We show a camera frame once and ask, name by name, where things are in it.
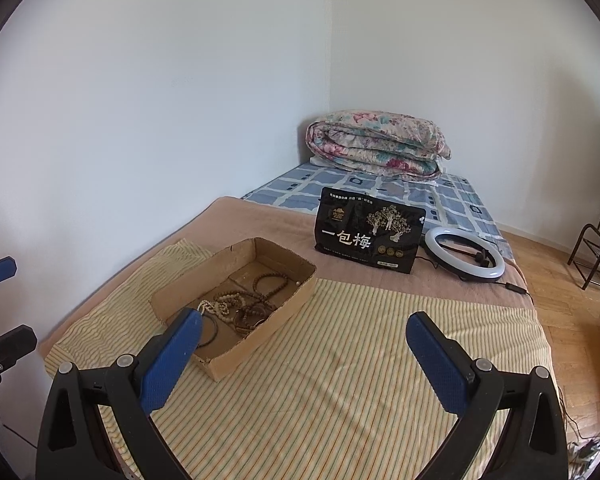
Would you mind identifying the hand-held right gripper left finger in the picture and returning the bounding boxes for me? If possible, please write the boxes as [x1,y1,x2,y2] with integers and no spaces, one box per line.
[36,308,203,480]

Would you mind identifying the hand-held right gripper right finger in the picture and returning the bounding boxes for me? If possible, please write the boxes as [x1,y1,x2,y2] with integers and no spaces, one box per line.
[406,311,570,480]

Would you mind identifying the black cord bracelet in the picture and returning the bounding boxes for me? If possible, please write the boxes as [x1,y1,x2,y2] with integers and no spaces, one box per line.
[200,312,222,347]

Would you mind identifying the cream bead bracelet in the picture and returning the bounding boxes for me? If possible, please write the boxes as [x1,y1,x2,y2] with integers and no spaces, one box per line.
[214,292,246,320]

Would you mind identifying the brown cardboard box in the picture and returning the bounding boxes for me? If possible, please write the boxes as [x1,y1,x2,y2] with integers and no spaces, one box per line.
[149,237,318,382]

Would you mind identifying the brown wooden bead necklace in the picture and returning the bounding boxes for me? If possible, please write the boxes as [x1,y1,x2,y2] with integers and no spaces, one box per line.
[230,271,290,337]

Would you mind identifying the striped yellow cloth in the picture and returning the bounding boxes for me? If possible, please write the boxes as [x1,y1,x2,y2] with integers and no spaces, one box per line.
[44,239,553,480]

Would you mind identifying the black snack bag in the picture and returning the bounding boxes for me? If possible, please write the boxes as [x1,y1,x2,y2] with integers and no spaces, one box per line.
[314,186,427,275]

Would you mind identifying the black metal clothes rack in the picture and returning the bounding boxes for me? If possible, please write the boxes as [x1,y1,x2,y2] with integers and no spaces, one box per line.
[567,60,600,291]

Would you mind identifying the blue checked bedsheet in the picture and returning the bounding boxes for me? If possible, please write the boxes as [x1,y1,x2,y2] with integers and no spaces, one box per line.
[240,162,513,261]

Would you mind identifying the folded floral quilt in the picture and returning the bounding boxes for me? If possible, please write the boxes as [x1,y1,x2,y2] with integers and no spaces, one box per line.
[305,109,453,181]

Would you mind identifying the black ring light cable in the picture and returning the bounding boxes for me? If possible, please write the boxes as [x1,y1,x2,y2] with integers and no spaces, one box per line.
[500,280,536,306]

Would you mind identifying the white ring light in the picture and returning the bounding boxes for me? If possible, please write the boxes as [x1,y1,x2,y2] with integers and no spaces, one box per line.
[424,226,506,281]

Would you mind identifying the tangle of floor cables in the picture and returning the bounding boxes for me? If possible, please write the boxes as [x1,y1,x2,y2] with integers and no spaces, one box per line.
[562,400,600,476]

